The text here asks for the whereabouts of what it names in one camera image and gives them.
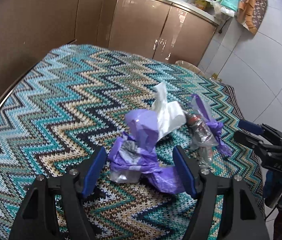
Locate beige lined trash bin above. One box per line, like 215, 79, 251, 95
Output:
175, 60, 205, 77

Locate brown lower kitchen cabinets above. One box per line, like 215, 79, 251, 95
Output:
0, 0, 218, 107

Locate right blue white gloved hand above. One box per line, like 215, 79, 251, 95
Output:
263, 170, 282, 209

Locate clear wrapper with purple bag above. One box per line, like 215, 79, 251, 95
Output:
185, 93, 232, 168

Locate cooking oil bottle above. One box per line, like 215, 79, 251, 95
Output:
210, 73, 222, 82

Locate purple wrapper with white tissue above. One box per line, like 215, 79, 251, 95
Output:
108, 82, 186, 194

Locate zigzag patterned woven mat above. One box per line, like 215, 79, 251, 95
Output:
0, 45, 264, 239

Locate orange patterned apron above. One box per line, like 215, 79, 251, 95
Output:
236, 0, 268, 35

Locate yellow bottle on counter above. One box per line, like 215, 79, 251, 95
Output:
194, 0, 207, 11

